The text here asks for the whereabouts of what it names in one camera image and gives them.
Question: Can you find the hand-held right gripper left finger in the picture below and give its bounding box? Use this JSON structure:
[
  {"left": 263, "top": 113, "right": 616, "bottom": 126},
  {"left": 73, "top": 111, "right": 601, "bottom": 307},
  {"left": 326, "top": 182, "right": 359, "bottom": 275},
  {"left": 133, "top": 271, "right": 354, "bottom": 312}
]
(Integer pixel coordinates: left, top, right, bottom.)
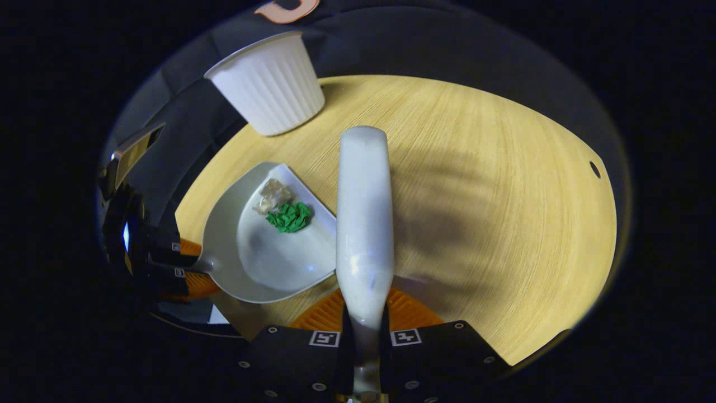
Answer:
[{"left": 238, "top": 288, "right": 356, "bottom": 403}]

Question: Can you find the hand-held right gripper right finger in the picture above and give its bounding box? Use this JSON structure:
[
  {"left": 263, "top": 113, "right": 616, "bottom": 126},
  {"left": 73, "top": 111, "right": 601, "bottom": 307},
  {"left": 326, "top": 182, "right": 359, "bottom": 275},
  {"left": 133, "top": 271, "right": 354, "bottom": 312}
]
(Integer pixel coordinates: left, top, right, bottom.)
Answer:
[{"left": 380, "top": 287, "right": 510, "bottom": 403}]

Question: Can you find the grey plastic dustpan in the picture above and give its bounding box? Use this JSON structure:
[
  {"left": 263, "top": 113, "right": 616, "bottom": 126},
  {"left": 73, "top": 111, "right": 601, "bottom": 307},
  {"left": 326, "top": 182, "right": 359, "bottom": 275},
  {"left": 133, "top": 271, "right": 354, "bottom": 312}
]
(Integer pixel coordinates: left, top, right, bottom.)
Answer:
[{"left": 190, "top": 162, "right": 338, "bottom": 304}]

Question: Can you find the white paper trash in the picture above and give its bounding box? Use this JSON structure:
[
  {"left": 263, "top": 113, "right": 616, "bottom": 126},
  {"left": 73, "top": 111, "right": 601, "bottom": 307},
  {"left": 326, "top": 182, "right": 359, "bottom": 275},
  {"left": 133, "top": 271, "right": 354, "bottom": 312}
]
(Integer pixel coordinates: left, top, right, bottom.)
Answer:
[{"left": 253, "top": 179, "right": 294, "bottom": 216}]

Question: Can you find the green paper trash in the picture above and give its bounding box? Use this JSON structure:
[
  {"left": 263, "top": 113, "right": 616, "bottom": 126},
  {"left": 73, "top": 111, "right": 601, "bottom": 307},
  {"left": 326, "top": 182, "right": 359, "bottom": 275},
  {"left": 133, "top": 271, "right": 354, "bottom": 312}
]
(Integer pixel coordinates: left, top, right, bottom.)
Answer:
[{"left": 266, "top": 201, "right": 313, "bottom": 234}]

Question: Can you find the small white broom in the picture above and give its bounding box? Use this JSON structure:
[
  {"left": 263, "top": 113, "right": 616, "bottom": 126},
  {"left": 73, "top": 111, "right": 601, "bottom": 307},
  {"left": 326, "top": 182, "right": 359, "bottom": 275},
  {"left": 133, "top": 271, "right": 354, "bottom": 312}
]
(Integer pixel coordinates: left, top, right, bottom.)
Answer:
[{"left": 336, "top": 125, "right": 395, "bottom": 403}]

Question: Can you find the white ribbed garbage bin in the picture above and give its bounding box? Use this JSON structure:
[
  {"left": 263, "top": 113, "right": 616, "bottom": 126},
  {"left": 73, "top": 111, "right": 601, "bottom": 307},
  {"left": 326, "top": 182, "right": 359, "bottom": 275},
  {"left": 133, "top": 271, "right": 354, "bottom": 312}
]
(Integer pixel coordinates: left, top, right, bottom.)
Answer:
[{"left": 204, "top": 31, "right": 326, "bottom": 137}]

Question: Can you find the wooden desktop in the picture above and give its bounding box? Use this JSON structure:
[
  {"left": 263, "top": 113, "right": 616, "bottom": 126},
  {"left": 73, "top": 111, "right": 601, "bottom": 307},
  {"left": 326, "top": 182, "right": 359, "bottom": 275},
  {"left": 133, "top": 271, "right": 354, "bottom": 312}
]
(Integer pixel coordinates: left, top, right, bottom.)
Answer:
[{"left": 175, "top": 74, "right": 618, "bottom": 366}]

